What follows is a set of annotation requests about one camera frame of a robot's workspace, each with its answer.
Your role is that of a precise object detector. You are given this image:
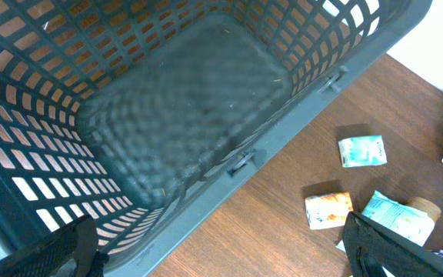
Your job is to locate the grey plastic mesh basket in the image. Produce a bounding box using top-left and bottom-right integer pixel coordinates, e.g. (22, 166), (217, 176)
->
(0, 0), (431, 276)

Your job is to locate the white green cosmetic tube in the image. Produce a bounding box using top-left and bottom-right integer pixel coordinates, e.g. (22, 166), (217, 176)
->
(406, 196), (441, 222)

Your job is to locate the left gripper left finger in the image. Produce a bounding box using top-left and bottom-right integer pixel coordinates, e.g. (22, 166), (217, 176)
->
(0, 215), (109, 277)

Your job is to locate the teal wet wipes pack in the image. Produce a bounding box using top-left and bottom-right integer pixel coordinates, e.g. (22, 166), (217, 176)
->
(335, 190), (436, 253)

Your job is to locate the small teal tissue packet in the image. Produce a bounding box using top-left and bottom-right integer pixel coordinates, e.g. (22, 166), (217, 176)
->
(338, 135), (387, 168)

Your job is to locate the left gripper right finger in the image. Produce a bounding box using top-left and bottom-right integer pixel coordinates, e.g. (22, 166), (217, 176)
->
(342, 212), (443, 277)

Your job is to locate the orange small box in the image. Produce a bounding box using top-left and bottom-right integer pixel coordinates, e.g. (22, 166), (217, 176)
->
(305, 192), (353, 230)

